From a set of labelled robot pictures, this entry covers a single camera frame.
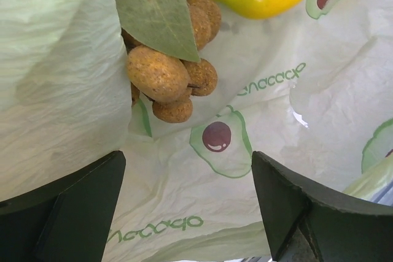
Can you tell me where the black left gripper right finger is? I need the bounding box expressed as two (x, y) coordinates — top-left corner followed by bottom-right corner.
(252, 152), (392, 261)

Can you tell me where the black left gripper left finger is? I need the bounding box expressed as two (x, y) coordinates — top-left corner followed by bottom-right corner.
(1, 151), (126, 261)

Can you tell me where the green knotted plastic bag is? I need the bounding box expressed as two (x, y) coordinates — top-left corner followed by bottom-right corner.
(1, 0), (392, 261)

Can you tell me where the bunch of longan fruit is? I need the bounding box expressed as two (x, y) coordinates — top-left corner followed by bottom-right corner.
(115, 0), (221, 123)

